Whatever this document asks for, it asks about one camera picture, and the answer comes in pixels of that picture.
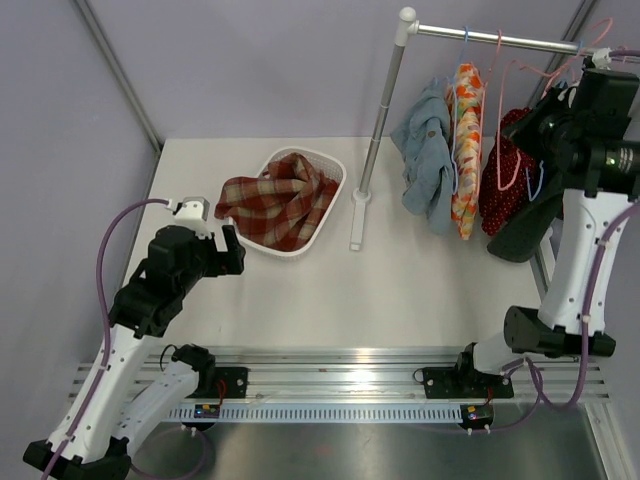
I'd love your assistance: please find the white slotted cable duct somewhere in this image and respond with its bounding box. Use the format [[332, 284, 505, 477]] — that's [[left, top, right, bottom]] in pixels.
[[166, 403, 462, 424]]

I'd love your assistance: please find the red polka dot skirt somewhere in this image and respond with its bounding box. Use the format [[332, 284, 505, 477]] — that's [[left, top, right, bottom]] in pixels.
[[479, 138, 539, 237]]

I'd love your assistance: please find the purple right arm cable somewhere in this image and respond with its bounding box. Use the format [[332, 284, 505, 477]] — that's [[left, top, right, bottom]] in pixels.
[[499, 47, 640, 431]]

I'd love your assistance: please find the light blue denim skirt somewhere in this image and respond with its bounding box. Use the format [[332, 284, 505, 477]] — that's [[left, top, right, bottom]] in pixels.
[[390, 78, 454, 235]]

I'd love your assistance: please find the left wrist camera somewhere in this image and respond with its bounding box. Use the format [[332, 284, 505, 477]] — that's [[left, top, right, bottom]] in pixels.
[[166, 197, 212, 239]]

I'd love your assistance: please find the white perforated plastic basket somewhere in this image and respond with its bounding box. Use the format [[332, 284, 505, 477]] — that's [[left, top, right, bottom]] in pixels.
[[215, 146, 347, 260]]

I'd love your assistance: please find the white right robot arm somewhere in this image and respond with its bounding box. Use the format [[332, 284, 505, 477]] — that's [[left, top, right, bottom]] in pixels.
[[453, 68, 639, 396]]

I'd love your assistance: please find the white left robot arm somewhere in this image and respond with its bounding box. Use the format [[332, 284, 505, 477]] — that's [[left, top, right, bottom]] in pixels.
[[23, 225, 245, 479]]

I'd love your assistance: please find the grey metal clothes rack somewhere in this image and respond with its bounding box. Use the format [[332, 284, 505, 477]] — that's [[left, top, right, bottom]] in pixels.
[[348, 6, 640, 252]]

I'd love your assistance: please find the orange floral skirt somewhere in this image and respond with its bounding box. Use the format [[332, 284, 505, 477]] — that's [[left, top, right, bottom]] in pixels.
[[445, 63, 485, 241]]

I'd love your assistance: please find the aluminium mounting rail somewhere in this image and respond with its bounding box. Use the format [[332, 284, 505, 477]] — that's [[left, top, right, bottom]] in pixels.
[[124, 346, 611, 404]]

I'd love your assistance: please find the dark dotted skirt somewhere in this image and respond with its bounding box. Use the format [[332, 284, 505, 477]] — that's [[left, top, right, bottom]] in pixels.
[[487, 193, 563, 263]]

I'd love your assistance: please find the red plaid skirt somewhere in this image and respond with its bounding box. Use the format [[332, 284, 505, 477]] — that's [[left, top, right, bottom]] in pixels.
[[214, 152, 339, 252]]

